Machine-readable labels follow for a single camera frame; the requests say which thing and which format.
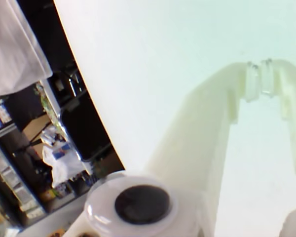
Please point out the green patterned packet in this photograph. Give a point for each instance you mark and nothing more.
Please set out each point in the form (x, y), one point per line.
(48, 106)

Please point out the brown cardboard box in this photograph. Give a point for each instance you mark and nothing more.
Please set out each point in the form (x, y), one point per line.
(37, 128)

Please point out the shelf unit with boxes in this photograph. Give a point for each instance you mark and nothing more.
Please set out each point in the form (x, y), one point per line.
(12, 172)

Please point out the white plastic bag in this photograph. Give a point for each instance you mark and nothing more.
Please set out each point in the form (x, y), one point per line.
(64, 168)

